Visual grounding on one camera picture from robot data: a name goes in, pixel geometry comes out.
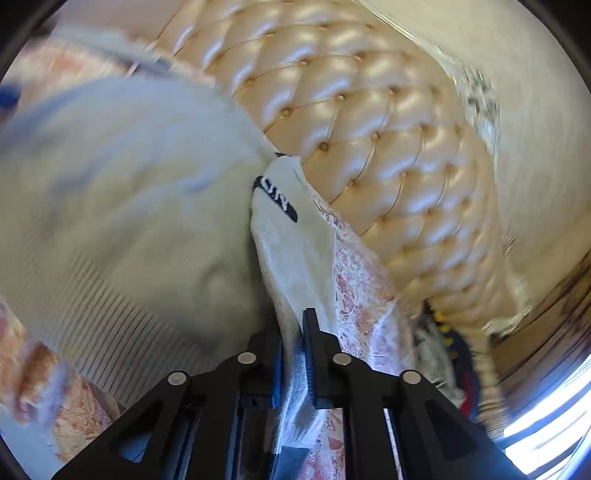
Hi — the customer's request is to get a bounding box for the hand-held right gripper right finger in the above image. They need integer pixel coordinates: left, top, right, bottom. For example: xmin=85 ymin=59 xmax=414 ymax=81
xmin=301 ymin=308 xmax=529 ymax=480

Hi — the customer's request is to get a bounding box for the white knit garment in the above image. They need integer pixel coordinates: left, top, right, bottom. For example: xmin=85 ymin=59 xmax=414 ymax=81
xmin=0 ymin=76 xmax=345 ymax=462

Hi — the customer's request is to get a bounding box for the tufted beige bed headboard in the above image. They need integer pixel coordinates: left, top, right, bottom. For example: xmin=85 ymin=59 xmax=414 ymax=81
xmin=148 ymin=0 xmax=536 ymax=370

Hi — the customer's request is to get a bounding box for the dark multicoloured cloth pile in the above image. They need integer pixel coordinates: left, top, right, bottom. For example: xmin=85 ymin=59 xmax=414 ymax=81
xmin=413 ymin=302 xmax=478 ymax=416

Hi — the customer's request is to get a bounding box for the bright window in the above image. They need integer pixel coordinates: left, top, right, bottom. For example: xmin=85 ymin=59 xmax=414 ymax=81
xmin=501 ymin=369 xmax=587 ymax=467

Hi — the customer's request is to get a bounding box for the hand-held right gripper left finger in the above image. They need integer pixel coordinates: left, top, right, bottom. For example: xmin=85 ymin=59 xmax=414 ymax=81
xmin=51 ymin=331 xmax=284 ymax=480

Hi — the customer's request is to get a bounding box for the pink floral bedspread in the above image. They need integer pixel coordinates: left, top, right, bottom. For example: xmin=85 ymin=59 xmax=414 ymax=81
xmin=0 ymin=41 xmax=426 ymax=480

